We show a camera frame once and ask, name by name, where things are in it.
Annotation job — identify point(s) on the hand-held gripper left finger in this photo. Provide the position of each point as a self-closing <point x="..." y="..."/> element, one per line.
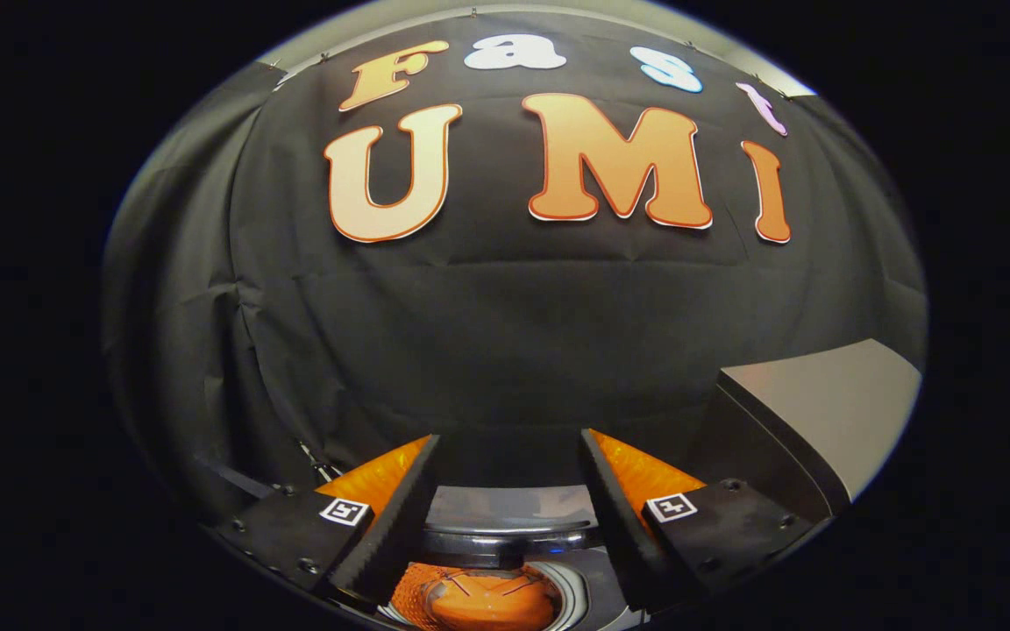
<point x="395" y="526"/>

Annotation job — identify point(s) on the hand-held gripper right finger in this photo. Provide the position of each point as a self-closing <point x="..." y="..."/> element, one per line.
<point x="619" y="526"/>

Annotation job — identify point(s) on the grey washing machine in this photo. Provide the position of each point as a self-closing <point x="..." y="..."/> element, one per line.
<point x="514" y="506"/>

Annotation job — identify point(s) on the yellow polo shirt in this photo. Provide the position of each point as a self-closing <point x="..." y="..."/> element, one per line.
<point x="487" y="609"/>

